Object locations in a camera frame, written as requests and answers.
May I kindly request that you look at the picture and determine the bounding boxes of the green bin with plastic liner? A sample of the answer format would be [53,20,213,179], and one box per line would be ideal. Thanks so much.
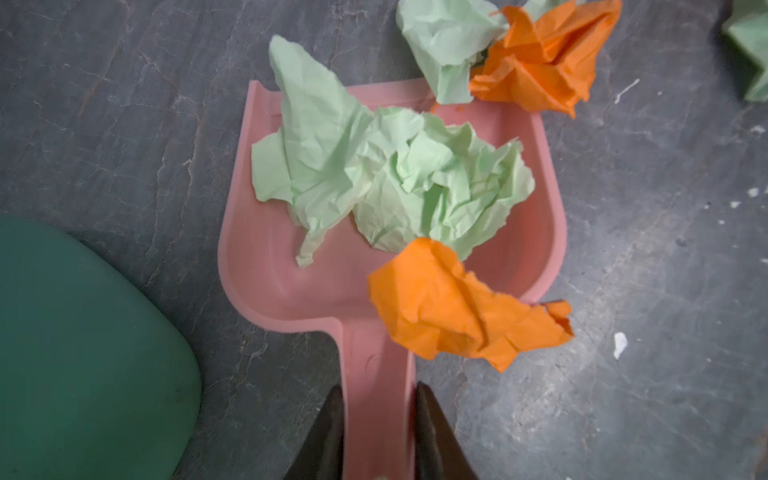
[1,215,201,479]

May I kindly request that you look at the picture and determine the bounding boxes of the orange paper scrap far corner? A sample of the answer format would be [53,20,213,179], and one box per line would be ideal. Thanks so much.
[469,1,622,116]

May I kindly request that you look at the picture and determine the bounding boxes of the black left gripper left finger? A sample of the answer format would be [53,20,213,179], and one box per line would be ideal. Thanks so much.
[284,385,345,480]

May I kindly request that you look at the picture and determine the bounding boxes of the green paper scrap centre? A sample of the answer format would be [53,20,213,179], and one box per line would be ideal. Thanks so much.
[352,107,536,260]

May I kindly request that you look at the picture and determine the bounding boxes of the green paper scrap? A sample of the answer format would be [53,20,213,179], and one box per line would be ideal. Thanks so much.
[722,0,767,102]
[352,107,536,260]
[396,0,508,105]
[251,35,373,268]

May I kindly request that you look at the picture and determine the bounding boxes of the green paper scrap far right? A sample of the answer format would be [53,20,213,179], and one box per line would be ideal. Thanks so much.
[722,0,767,102]

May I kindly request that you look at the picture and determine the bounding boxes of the orange paper scrap centre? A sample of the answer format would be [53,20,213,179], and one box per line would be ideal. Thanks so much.
[368,238,574,373]

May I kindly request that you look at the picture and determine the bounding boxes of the green paper scrap front left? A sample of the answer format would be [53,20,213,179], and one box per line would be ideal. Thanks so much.
[396,0,508,105]

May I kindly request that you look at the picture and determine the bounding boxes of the pink plastic dustpan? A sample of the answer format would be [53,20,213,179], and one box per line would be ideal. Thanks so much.
[218,81,567,479]

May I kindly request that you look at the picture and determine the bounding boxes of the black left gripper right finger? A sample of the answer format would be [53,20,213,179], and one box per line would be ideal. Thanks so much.
[415,382,478,480]

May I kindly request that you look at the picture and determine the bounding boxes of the green paper scrap front right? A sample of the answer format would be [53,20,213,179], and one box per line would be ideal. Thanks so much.
[251,35,373,268]

